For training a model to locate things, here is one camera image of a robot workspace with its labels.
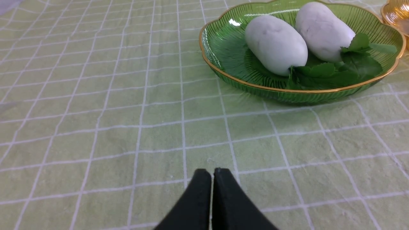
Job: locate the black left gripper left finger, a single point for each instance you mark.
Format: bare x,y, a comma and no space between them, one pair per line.
192,210

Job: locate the amber ribbed glass plate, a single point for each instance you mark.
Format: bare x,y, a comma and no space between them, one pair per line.
396,14

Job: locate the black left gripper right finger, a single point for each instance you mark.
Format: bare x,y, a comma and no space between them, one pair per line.
232,209

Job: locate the green checked tablecloth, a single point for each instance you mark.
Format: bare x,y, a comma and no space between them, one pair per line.
107,108

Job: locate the white toy radish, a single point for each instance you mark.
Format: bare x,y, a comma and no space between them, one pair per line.
344,54
283,51

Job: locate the green ribbed glass plate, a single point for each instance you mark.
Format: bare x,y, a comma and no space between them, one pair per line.
225,50

